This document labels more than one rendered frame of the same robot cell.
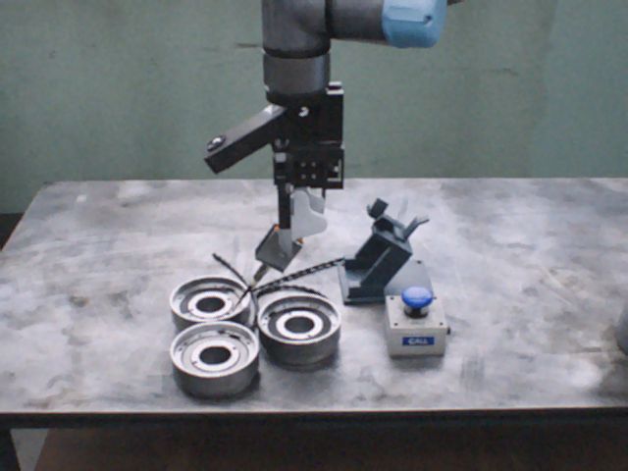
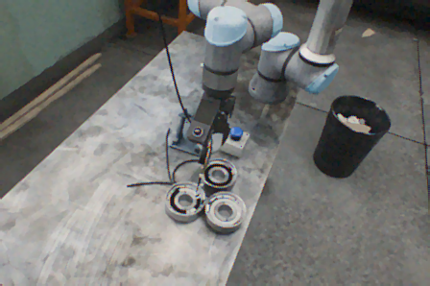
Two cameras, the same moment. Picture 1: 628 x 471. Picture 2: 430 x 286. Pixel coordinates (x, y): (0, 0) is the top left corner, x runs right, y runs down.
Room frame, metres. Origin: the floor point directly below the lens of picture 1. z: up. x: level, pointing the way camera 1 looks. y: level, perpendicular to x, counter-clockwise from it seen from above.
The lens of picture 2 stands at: (0.68, 0.58, 1.55)
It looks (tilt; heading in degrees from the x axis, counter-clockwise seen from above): 46 degrees down; 288
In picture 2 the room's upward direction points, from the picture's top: 8 degrees clockwise
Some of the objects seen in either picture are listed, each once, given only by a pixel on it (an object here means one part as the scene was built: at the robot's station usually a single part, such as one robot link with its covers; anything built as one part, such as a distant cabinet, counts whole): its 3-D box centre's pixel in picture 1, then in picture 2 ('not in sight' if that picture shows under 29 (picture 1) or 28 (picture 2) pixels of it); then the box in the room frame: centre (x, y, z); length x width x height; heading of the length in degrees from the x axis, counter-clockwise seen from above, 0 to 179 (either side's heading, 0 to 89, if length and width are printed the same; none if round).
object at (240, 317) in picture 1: (210, 309); (185, 202); (0.88, 0.15, 0.82); 0.10 x 0.10 x 0.04
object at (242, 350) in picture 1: (215, 361); (225, 212); (0.77, 0.13, 0.82); 0.08 x 0.08 x 0.02
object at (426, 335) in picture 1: (419, 324); (235, 140); (0.84, -0.13, 0.82); 0.08 x 0.07 x 0.05; 91
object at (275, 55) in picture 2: not in sight; (279, 54); (0.82, -0.46, 0.97); 0.13 x 0.12 x 0.14; 159
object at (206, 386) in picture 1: (215, 360); (225, 212); (0.77, 0.13, 0.82); 0.10 x 0.10 x 0.04
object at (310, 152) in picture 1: (304, 135); (216, 102); (0.87, 0.02, 1.07); 0.09 x 0.08 x 0.12; 94
